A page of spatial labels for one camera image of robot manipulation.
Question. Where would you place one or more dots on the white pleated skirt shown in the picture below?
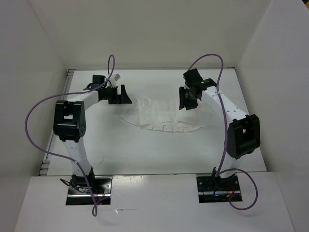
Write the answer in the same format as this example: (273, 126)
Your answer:
(163, 116)

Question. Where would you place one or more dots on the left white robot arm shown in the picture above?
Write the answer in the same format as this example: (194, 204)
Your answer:
(70, 126)

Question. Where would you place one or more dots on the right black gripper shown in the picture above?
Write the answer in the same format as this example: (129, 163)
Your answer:
(183, 102)

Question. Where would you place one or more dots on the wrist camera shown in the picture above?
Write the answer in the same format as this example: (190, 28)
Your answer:
(191, 77)
(98, 80)

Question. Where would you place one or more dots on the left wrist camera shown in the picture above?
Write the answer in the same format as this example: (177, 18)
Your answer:
(98, 80)

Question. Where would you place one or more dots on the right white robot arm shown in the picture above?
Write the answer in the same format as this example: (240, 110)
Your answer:
(242, 131)

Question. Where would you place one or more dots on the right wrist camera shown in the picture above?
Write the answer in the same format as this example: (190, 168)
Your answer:
(191, 77)

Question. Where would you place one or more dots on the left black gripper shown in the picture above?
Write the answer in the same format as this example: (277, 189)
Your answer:
(124, 98)

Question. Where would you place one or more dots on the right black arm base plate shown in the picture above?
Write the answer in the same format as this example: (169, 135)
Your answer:
(210, 192)

